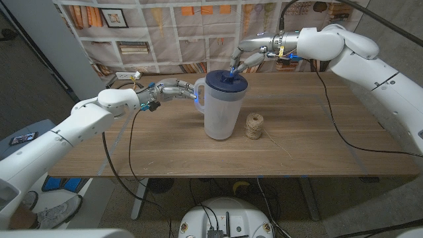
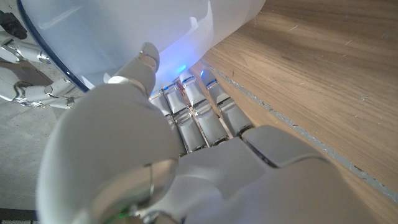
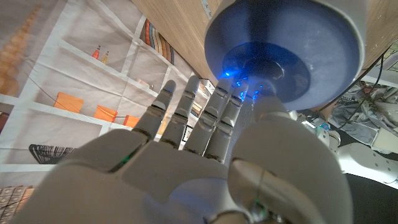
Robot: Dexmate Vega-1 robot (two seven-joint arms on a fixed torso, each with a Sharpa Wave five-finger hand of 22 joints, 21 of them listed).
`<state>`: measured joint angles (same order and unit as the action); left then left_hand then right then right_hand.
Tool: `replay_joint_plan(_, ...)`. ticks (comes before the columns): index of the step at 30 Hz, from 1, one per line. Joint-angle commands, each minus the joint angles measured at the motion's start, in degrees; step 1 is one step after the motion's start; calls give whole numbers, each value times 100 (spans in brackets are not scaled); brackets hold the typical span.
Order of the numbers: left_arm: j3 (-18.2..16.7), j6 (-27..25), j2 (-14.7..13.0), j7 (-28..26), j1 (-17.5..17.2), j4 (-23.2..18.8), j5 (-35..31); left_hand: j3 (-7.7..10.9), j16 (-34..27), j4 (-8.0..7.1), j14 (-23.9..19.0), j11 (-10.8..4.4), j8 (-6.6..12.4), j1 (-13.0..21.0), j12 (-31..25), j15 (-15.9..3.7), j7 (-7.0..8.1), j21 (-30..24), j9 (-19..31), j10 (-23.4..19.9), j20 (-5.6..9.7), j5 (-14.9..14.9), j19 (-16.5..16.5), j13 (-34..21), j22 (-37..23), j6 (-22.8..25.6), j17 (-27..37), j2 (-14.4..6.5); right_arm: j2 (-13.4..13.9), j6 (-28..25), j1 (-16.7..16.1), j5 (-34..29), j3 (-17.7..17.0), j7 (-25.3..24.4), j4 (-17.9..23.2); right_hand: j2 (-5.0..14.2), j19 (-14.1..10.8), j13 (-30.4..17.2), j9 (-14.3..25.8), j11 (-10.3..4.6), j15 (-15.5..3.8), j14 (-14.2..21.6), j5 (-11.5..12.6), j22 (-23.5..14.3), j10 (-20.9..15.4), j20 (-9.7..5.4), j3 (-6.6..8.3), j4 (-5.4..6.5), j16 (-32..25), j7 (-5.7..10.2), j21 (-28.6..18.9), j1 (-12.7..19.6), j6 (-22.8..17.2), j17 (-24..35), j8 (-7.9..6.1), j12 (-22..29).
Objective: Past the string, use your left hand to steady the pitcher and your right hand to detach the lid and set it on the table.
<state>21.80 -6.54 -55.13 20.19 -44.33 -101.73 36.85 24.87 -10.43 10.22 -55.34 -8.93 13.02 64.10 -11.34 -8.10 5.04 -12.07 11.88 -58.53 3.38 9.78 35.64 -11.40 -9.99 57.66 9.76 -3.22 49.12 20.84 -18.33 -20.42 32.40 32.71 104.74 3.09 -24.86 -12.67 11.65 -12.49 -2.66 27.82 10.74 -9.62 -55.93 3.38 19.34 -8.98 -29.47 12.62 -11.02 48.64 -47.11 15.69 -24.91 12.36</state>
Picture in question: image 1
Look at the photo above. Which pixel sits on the black smartphone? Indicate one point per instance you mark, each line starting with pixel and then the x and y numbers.
pixel 23 138

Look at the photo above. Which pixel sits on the translucent plastic pitcher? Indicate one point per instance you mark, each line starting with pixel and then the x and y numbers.
pixel 219 119

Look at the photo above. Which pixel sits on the white power strip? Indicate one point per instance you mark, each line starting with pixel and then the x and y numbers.
pixel 124 75

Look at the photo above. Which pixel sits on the yellow curved object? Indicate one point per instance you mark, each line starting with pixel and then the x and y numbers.
pixel 240 185

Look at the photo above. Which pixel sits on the white table leg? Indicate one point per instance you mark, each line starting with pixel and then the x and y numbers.
pixel 140 198

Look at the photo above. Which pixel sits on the grey table leg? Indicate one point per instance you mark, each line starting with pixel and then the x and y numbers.
pixel 310 198

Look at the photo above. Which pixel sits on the black round fan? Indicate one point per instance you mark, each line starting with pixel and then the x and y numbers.
pixel 161 185

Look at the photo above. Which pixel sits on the white board with blue patches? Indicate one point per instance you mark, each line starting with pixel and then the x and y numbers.
pixel 62 183

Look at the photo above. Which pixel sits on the person's bare leg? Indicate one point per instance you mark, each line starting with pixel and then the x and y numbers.
pixel 21 219

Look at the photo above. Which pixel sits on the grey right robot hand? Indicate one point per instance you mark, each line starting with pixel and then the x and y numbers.
pixel 261 43

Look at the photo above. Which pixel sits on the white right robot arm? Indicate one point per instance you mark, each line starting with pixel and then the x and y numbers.
pixel 363 63

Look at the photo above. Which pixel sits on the brown twine spool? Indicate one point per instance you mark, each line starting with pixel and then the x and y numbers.
pixel 254 127

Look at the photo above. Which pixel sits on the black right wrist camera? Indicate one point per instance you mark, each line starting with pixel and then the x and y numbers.
pixel 294 57

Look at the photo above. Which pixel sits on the printed bookshelf backdrop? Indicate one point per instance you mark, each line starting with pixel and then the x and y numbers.
pixel 198 39

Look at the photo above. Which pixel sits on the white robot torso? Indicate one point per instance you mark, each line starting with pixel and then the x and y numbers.
pixel 228 211

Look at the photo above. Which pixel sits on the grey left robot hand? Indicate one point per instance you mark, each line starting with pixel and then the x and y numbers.
pixel 168 89

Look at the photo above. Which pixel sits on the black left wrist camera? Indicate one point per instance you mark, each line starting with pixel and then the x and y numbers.
pixel 153 105

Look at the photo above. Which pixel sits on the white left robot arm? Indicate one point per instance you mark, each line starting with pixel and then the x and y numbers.
pixel 86 120

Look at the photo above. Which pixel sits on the grey sneaker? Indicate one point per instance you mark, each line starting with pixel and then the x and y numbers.
pixel 56 213
pixel 29 200

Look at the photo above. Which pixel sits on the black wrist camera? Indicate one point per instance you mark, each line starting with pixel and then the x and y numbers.
pixel 153 105
pixel 294 57

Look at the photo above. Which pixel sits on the dark blue pitcher lid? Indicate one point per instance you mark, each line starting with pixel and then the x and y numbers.
pixel 219 84

